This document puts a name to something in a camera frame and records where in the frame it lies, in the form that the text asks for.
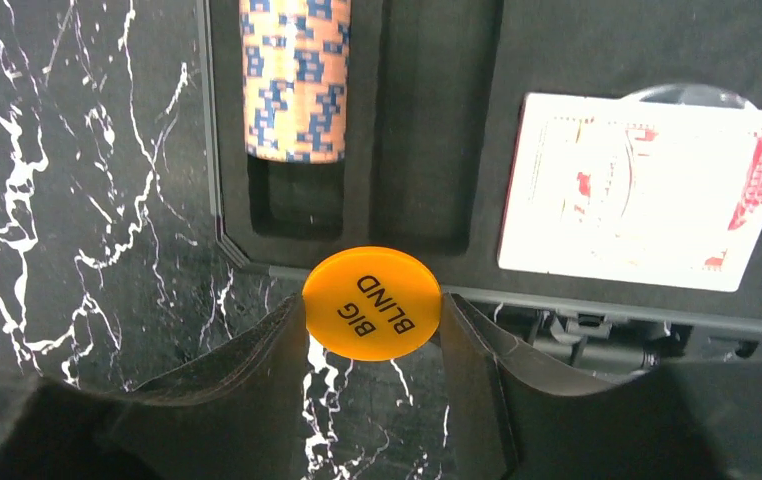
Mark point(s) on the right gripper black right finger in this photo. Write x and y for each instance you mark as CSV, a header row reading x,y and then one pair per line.
x,y
517,413

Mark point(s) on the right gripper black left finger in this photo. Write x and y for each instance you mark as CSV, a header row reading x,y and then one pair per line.
x,y
230,414

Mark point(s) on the black poker set case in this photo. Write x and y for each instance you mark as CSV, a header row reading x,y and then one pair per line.
x,y
434,102

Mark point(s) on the yellow big blind button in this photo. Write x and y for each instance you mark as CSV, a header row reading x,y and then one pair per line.
x,y
371,304

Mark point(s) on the red playing card deck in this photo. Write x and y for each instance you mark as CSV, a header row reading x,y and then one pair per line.
x,y
637,192

